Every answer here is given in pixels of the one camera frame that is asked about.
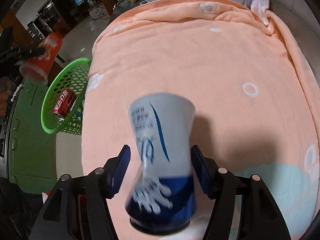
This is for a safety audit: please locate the crumpled white tissue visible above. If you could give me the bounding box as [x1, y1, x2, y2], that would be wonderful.
[251, 0, 272, 27]

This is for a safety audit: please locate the green cabinet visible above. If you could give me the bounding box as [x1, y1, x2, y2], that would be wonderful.
[9, 77, 58, 195]

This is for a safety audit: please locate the red soda can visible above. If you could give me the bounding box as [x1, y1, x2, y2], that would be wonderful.
[52, 89, 77, 118]

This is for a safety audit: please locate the red paper cup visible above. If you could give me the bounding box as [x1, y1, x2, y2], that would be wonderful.
[19, 32, 63, 85]

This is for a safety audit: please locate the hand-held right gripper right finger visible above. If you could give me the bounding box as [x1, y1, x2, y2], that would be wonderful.
[190, 144, 292, 240]

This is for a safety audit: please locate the green plastic mesh basket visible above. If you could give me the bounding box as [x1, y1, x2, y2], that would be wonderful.
[41, 57, 92, 136]

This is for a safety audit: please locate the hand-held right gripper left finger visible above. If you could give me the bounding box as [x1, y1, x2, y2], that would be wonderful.
[30, 144, 131, 240]

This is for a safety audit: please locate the pink white play mat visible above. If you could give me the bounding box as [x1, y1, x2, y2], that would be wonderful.
[89, 4, 111, 20]

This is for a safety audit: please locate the person's dark clothing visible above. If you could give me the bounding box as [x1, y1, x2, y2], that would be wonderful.
[0, 177, 50, 240]

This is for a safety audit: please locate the dark television cabinet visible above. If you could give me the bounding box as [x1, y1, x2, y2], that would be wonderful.
[27, 0, 87, 43]

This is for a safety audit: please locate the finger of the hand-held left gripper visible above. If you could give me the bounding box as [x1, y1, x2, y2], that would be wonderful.
[9, 45, 47, 61]

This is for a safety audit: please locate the peach printed blanket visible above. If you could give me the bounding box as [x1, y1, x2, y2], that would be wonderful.
[81, 0, 320, 240]

